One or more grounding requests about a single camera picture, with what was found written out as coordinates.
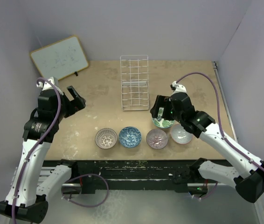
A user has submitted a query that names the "white wire dish rack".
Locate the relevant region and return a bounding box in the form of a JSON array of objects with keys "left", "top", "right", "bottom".
[{"left": 120, "top": 55, "right": 149, "bottom": 111}]

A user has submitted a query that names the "purple striped bowl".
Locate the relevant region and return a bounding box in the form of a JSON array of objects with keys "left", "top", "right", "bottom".
[{"left": 146, "top": 129, "right": 168, "bottom": 150}]

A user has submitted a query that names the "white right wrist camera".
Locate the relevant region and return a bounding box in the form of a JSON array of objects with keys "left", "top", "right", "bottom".
[{"left": 170, "top": 81, "right": 187, "bottom": 94}]

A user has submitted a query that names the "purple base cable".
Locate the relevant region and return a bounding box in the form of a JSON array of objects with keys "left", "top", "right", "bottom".
[
  {"left": 61, "top": 174, "right": 110, "bottom": 208},
  {"left": 189, "top": 182, "right": 218, "bottom": 200}
]

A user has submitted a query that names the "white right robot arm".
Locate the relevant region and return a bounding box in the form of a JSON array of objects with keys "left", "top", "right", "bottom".
[{"left": 150, "top": 92, "right": 264, "bottom": 203}]

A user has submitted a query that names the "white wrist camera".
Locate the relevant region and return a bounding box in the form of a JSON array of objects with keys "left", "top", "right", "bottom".
[
  {"left": 36, "top": 77, "right": 59, "bottom": 91},
  {"left": 170, "top": 81, "right": 187, "bottom": 94}
]

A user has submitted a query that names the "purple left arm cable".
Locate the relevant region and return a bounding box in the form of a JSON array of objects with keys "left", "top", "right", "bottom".
[{"left": 11, "top": 78, "right": 62, "bottom": 222}]

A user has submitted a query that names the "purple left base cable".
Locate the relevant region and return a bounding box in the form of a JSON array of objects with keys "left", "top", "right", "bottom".
[{"left": 61, "top": 174, "right": 110, "bottom": 208}]

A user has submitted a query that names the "black table front rail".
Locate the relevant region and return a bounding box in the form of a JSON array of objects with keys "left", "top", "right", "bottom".
[{"left": 42, "top": 160, "right": 234, "bottom": 194}]

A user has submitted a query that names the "grey bowl red rim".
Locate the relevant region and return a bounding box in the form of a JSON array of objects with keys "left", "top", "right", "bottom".
[{"left": 171, "top": 124, "right": 193, "bottom": 145}]

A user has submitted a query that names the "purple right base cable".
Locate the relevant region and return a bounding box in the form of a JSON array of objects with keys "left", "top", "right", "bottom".
[{"left": 189, "top": 182, "right": 218, "bottom": 200}]

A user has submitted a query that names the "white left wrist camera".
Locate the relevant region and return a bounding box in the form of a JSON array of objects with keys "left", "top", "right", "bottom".
[{"left": 36, "top": 77, "right": 59, "bottom": 91}]

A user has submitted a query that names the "maroon lattice pattern bowl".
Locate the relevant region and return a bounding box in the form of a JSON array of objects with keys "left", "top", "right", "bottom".
[{"left": 95, "top": 128, "right": 118, "bottom": 149}]

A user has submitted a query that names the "aluminium side rail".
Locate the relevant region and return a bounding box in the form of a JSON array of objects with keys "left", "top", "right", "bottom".
[{"left": 212, "top": 61, "right": 238, "bottom": 142}]

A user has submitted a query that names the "yellow framed whiteboard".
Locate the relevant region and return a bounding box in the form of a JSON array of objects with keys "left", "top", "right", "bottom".
[{"left": 30, "top": 35, "right": 89, "bottom": 80}]

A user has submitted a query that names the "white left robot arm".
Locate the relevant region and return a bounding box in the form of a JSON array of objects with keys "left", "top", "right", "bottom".
[{"left": 0, "top": 86, "right": 86, "bottom": 224}]

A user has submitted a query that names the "green leaf pattern bowl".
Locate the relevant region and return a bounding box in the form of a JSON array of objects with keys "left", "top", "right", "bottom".
[{"left": 152, "top": 107, "right": 174, "bottom": 128}]

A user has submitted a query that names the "blue floral pattern bowl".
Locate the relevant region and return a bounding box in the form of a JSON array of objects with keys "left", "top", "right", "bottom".
[{"left": 119, "top": 126, "right": 142, "bottom": 148}]

